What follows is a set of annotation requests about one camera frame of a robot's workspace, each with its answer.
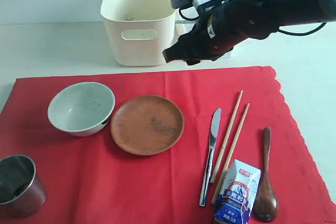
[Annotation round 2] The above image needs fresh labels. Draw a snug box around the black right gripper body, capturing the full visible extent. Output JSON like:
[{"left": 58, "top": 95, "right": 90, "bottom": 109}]
[{"left": 181, "top": 0, "right": 279, "bottom": 61}]

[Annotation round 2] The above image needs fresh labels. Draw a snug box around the blue white milk carton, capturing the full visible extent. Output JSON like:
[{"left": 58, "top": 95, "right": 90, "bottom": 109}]
[{"left": 212, "top": 159, "right": 261, "bottom": 224}]

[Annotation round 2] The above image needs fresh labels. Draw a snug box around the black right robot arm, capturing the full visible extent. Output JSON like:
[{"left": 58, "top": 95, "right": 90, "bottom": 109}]
[{"left": 163, "top": 0, "right": 335, "bottom": 65}]

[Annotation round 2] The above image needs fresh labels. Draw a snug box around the white perforated plastic basket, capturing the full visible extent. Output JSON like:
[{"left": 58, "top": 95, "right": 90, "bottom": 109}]
[{"left": 172, "top": 19, "right": 230, "bottom": 61}]

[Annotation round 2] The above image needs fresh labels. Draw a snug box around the cream plastic bin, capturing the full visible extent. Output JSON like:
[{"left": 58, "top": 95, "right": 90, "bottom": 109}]
[{"left": 100, "top": 0, "right": 175, "bottom": 67}]

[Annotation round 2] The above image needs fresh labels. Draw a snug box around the silver table knife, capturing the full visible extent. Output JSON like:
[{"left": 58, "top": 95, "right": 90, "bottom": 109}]
[{"left": 199, "top": 108, "right": 222, "bottom": 207}]

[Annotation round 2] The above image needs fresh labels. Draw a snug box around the left wooden chopstick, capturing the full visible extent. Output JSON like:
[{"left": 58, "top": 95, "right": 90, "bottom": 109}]
[{"left": 210, "top": 90, "right": 244, "bottom": 184}]

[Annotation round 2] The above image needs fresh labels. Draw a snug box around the wooden chopstick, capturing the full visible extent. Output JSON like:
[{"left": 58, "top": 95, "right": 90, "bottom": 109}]
[
  {"left": 210, "top": 90, "right": 244, "bottom": 184},
  {"left": 211, "top": 103, "right": 250, "bottom": 205}
]

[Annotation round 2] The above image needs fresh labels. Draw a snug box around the brown wooden plate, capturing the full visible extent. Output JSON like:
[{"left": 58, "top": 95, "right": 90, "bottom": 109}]
[{"left": 110, "top": 94, "right": 185, "bottom": 156}]

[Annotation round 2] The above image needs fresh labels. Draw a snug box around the right wooden chopstick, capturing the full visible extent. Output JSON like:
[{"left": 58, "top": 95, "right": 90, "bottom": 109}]
[{"left": 211, "top": 103, "right": 250, "bottom": 205}]

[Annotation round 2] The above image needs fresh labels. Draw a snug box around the red table cloth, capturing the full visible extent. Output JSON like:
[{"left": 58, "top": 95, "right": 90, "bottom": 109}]
[{"left": 1, "top": 67, "right": 335, "bottom": 223}]

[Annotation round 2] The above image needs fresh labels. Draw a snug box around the pale green ceramic bowl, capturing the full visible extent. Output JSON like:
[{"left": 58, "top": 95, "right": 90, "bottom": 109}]
[{"left": 47, "top": 82, "right": 116, "bottom": 137}]

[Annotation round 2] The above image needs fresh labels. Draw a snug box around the dark wooden spoon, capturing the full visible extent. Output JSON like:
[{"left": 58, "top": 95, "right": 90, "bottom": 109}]
[{"left": 253, "top": 127, "right": 279, "bottom": 222}]

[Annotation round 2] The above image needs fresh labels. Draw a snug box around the stainless steel cup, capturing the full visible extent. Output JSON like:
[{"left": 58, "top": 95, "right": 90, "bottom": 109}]
[{"left": 1, "top": 154, "right": 46, "bottom": 219}]

